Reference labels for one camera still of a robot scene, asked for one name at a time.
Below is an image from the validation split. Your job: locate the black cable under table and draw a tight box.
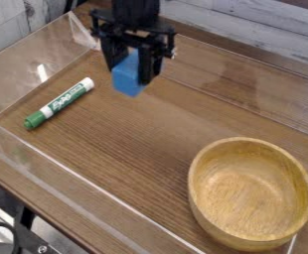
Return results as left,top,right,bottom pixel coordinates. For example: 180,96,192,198
0,221,23,254

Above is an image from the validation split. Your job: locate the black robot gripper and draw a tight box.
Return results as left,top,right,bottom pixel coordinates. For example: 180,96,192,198
89,0,177,85

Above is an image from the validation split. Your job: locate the black metal table leg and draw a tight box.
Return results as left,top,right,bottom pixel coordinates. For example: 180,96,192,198
18,206,37,229

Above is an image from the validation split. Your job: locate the blue rectangular block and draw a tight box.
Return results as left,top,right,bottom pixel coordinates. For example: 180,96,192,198
112,50,145,97

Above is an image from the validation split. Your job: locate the green Expo marker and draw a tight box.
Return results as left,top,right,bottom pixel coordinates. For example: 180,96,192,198
25,77,94,130

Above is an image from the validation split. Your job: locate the brown wooden bowl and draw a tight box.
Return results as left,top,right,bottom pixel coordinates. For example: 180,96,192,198
188,137,308,252

